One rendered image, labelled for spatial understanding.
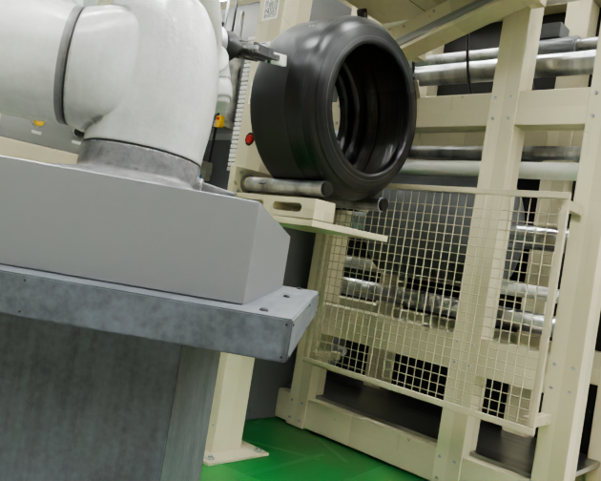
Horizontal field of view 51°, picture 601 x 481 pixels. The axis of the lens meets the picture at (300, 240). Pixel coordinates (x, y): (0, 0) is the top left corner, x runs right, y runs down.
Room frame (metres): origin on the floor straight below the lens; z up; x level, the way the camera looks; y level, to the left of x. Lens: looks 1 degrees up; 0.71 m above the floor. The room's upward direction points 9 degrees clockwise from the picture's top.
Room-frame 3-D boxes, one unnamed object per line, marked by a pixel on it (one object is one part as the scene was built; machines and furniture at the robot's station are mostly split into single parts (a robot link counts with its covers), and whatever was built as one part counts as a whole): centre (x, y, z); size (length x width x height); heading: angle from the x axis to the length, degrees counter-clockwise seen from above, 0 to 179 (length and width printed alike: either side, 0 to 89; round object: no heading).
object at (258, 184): (1.93, 0.07, 0.90); 0.35 x 0.05 x 0.05; 47
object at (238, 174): (2.16, 0.11, 0.90); 0.40 x 0.03 x 0.10; 137
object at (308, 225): (2.03, -0.02, 0.80); 0.37 x 0.36 x 0.02; 137
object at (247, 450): (2.19, 0.18, 0.01); 0.27 x 0.27 x 0.02; 47
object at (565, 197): (2.12, -0.41, 0.65); 0.90 x 0.02 x 0.70; 47
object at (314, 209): (1.93, 0.08, 0.83); 0.36 x 0.09 x 0.06; 47
